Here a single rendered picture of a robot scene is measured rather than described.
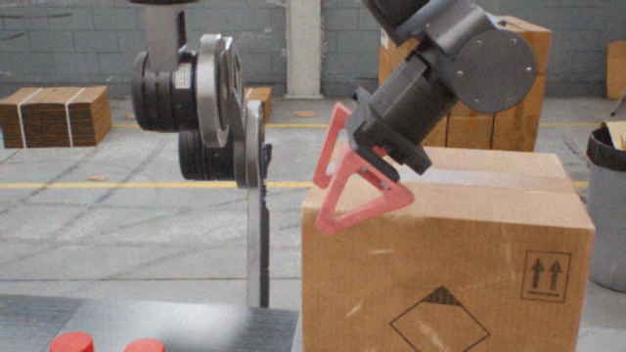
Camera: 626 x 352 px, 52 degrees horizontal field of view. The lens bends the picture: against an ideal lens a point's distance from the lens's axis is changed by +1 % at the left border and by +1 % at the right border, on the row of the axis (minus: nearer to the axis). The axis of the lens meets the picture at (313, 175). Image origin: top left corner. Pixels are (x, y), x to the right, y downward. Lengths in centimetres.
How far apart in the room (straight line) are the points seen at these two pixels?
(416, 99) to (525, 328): 32
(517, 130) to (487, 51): 359
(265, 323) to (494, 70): 67
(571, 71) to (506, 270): 585
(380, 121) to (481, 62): 10
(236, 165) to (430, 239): 95
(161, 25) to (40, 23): 535
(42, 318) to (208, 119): 41
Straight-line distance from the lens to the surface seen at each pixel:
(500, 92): 45
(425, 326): 74
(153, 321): 105
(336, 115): 59
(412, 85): 51
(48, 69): 649
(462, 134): 393
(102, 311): 110
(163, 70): 111
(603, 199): 286
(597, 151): 282
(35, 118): 485
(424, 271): 70
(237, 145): 156
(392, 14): 50
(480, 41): 44
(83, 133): 479
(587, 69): 657
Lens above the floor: 139
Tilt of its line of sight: 20 degrees down
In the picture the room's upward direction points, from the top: straight up
